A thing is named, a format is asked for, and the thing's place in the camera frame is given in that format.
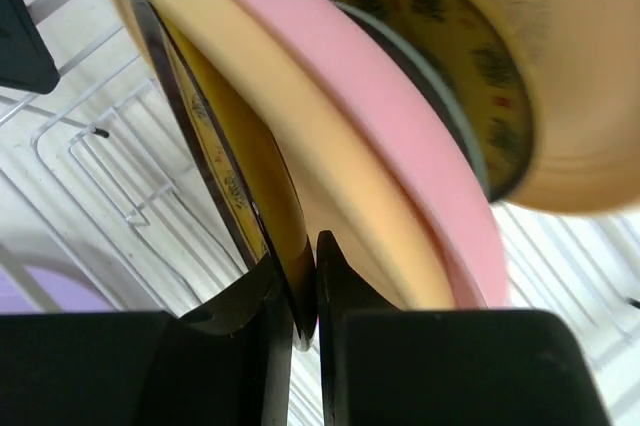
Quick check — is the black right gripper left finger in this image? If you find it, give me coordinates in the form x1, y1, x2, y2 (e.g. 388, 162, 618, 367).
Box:
1, 262, 293, 425

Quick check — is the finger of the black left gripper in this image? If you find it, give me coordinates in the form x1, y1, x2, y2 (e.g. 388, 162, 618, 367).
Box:
0, 0, 60, 94

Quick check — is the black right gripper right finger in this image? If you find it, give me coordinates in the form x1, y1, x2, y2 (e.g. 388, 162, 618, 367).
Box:
316, 231, 610, 426

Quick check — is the white wire dish rack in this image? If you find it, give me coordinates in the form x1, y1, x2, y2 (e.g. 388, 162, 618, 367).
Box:
1, 0, 639, 425

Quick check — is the lilac plastic plate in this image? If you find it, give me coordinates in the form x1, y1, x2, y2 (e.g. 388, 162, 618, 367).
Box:
1, 247, 115, 315

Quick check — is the cream orange plastic plate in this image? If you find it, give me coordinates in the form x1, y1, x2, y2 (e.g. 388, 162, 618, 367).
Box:
113, 0, 456, 310

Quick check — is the yellow patterned dark-rim plate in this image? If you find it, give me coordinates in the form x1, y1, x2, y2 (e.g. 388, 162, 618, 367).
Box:
113, 0, 317, 351

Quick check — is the pink plastic plate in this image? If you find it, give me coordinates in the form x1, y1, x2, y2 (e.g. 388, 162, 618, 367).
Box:
235, 0, 508, 308

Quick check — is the teal patterned ceramic plate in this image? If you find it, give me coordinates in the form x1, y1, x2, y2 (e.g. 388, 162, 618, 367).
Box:
334, 2, 490, 198

